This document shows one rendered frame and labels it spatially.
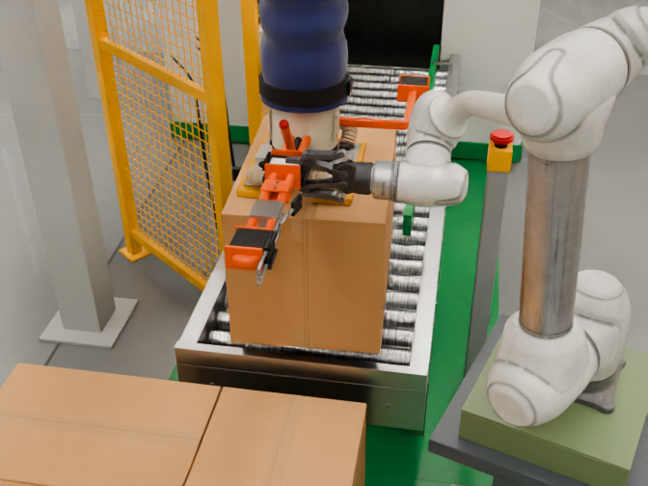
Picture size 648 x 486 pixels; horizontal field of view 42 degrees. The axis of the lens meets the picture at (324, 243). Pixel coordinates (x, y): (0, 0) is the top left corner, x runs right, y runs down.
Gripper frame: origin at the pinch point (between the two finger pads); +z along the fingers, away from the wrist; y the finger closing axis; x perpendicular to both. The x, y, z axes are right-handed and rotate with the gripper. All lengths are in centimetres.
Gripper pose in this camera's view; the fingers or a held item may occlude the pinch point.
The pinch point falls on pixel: (284, 172)
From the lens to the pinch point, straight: 193.9
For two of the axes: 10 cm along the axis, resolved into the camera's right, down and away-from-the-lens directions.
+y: 0.1, 8.3, 5.6
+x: 1.8, -5.5, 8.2
